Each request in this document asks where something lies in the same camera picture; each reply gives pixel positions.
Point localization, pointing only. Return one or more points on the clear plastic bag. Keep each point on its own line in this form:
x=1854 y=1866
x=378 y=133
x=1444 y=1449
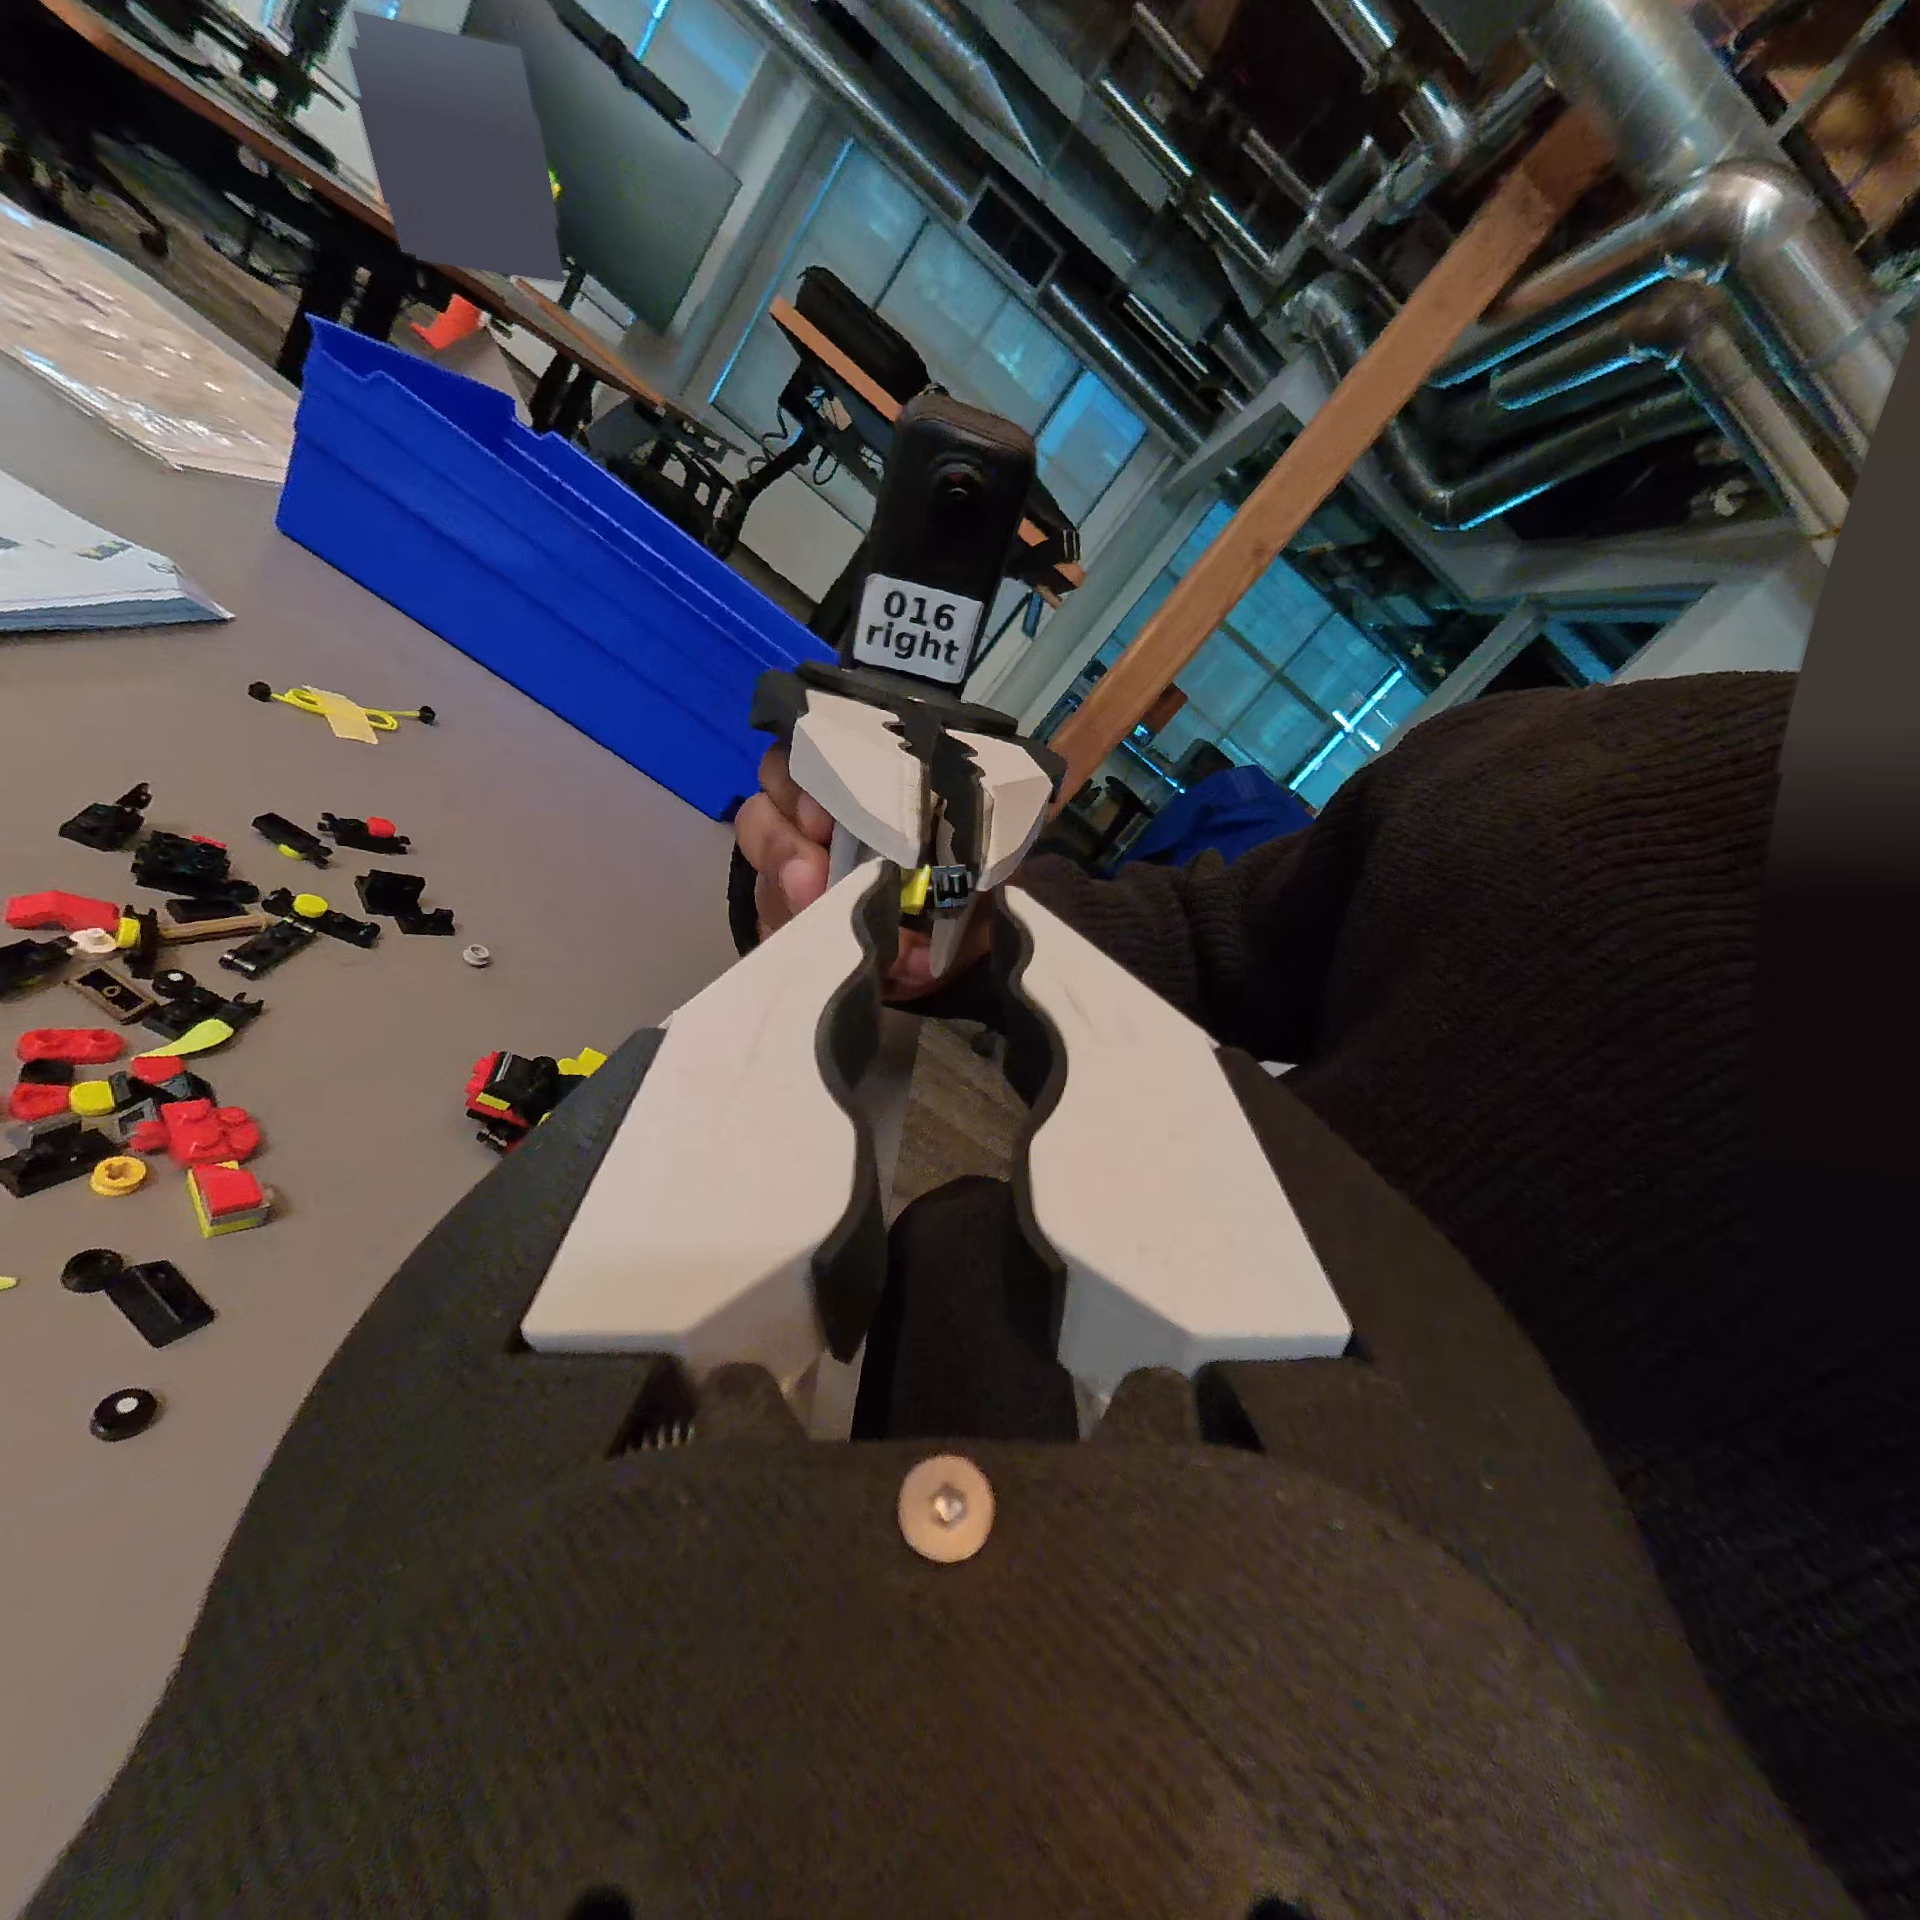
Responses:
x=136 y=346

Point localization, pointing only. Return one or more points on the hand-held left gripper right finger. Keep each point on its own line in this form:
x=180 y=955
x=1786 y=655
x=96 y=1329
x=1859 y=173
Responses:
x=1201 y=1201

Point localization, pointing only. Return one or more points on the blue plastic bin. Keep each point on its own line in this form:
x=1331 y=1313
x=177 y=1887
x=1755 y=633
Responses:
x=494 y=556

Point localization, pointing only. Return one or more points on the partly built lego model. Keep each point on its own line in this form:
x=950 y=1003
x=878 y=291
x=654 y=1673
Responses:
x=524 y=1090

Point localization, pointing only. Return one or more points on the scattered loose lego pieces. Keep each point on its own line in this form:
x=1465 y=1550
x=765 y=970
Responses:
x=210 y=1132

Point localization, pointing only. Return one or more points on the person's right hand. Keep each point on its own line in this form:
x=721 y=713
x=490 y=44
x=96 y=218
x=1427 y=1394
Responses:
x=787 y=857

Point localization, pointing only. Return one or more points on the wooden-edged standing desk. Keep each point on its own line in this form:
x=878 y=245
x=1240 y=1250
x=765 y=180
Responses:
x=856 y=346

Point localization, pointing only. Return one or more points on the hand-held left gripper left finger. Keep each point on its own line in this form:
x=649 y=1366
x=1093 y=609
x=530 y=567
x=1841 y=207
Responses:
x=705 y=1186

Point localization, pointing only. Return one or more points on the silver ventilation ducts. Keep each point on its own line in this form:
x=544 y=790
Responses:
x=1694 y=225

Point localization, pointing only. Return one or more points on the person's right forearm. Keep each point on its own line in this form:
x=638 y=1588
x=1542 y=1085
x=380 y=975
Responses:
x=1349 y=902

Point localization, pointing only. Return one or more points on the dark wall screen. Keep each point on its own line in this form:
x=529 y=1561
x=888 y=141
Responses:
x=629 y=165

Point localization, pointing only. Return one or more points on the blue ribbed plastic object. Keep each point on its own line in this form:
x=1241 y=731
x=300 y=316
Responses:
x=1213 y=820

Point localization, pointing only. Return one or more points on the lego instruction booklet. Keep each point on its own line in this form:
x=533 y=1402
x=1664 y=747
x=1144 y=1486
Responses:
x=89 y=579

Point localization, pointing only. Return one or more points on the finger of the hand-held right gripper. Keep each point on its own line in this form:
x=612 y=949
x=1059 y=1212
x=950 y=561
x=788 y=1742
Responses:
x=862 y=781
x=1009 y=811

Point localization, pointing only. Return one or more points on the small red plastic object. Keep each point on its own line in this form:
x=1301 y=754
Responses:
x=445 y=324

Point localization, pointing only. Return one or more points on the wooden ceiling beam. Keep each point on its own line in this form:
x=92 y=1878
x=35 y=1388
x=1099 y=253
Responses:
x=1320 y=435

